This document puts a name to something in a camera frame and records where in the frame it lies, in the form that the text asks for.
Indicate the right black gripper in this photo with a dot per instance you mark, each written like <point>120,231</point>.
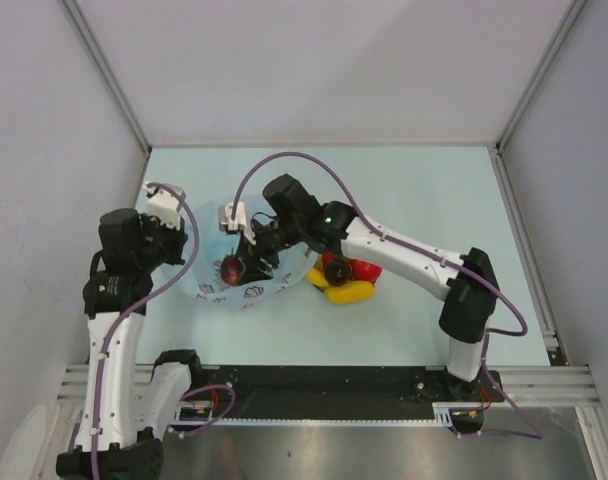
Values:
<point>252,256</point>

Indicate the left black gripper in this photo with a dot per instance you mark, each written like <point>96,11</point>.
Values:
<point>178,237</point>

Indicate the dark brown fake fruit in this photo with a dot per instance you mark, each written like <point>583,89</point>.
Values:
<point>232,270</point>

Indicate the light blue plastic bag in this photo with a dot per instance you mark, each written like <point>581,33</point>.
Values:
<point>203,282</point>

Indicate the dark mangosteen with green leaves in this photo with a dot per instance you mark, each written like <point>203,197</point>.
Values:
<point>337,272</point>

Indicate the yellow fake mango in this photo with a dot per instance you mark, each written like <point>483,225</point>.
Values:
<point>349,293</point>

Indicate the red fake pepper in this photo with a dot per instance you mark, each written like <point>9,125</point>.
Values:
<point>365,271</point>

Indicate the yellow fake banana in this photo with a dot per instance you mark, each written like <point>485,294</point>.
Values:
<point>316,277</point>

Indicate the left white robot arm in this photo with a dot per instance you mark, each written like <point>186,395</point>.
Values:
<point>120,437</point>

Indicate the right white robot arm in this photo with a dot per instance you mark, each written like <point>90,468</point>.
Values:
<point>465,283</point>

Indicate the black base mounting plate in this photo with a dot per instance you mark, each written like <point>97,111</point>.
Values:
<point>345,388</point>

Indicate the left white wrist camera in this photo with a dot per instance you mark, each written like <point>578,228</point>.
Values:
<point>163,204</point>

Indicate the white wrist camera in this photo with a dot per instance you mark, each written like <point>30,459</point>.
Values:
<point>163,204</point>
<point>233,218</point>

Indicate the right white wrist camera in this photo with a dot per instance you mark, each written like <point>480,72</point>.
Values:
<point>233,218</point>

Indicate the white slotted cable duct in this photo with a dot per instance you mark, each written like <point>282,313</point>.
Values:
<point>196,416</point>

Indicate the left aluminium corner post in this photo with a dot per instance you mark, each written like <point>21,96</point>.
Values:
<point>98,59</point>

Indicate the aluminium corner post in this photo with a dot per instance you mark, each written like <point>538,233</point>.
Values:
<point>557,42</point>
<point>98,59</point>

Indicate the aluminium frame front rail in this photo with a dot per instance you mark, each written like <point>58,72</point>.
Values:
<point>543,386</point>

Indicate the right aluminium corner post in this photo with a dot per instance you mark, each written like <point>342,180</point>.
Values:
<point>557,42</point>

